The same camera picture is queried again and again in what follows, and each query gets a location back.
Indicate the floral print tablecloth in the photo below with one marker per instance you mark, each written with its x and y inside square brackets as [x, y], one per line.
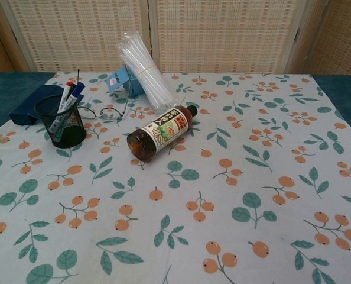
[193, 183]

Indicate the pack of clear straws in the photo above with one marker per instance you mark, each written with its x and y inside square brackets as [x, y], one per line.
[143, 68]

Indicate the woven folding screen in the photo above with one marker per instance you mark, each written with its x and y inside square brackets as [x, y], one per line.
[75, 35]

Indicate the brown sauce bottle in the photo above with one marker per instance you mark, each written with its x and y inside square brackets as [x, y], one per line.
[160, 130]

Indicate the blue cap marker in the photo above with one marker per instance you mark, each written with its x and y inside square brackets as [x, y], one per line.
[79, 88]

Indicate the red cap marker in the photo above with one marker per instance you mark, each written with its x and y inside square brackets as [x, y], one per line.
[66, 93]

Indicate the dark blue glasses case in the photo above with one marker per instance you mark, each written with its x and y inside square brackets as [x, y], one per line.
[24, 109]

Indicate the light blue cardboard box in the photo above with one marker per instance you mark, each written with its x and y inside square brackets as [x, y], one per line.
[119, 80]

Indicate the white marker with black cap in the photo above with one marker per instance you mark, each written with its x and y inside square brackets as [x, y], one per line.
[73, 88]

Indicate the black mesh pen holder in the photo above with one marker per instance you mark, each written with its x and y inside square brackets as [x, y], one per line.
[75, 137]

